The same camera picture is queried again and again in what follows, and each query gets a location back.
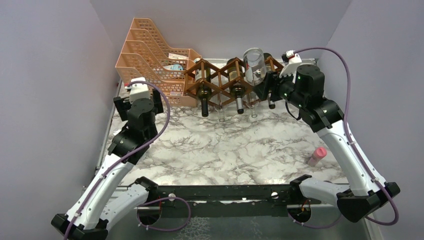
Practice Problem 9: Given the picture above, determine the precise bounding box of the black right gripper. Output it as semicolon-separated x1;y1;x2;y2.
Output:
252;67;307;109

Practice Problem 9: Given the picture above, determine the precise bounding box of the clear glass bottle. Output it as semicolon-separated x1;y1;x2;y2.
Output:
214;90;226;122
246;91;259;118

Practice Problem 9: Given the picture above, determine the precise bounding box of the green wine bottle silver neck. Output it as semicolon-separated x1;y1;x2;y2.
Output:
263;52;277;110

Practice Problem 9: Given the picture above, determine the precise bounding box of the clear round jug dark liquid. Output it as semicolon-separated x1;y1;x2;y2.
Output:
243;47;267;86

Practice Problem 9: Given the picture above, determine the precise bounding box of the dark green wine bottle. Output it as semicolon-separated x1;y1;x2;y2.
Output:
227;65;246;115

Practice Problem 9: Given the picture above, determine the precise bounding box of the green wine bottle white label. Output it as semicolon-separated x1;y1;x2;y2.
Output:
196;67;212;117

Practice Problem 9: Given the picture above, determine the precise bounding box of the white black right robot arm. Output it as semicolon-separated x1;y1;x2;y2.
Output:
252;64;400;223

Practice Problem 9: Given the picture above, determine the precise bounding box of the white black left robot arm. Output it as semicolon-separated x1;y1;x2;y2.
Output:
51;89;170;240

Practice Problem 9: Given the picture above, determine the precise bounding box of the brown wooden wine rack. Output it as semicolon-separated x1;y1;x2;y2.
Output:
183;55;286;109

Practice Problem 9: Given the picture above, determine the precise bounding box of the pink capped bottle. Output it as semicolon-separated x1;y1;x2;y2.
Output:
306;147;328;167

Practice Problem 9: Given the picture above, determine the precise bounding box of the peach plastic file organizer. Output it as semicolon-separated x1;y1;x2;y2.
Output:
115;17;202;107

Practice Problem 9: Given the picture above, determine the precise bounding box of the blue round item in organizer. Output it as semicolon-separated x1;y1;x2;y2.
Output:
163;64;184;71

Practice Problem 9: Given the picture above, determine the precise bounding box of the white box in organizer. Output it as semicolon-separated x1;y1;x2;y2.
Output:
168;53;189;60

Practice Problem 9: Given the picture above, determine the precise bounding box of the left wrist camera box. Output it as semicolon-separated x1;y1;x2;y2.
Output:
125;83;151;104

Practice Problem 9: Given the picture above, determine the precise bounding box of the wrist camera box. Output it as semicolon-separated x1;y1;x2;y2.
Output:
279;50;302;78
125;83;151;104

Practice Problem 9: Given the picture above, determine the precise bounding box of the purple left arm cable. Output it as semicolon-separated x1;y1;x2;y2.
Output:
62;81;171;240

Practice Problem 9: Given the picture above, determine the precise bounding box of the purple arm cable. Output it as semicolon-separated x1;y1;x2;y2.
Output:
62;81;171;240
293;46;400;227

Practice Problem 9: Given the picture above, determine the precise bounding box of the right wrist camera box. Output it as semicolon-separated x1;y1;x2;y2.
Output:
279;50;302;78

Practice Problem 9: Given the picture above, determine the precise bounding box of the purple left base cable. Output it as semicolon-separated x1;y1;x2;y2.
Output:
136;197;192;233

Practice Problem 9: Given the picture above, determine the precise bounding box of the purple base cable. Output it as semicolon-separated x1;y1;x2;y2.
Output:
287;198;344;229
136;197;192;233

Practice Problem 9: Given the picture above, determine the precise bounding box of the black mounting rail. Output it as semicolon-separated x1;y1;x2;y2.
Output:
136;184;320;221

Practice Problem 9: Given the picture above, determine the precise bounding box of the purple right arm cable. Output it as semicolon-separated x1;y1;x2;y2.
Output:
293;46;400;227

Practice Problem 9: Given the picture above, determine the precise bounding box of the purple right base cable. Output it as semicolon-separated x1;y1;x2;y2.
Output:
287;198;344;229

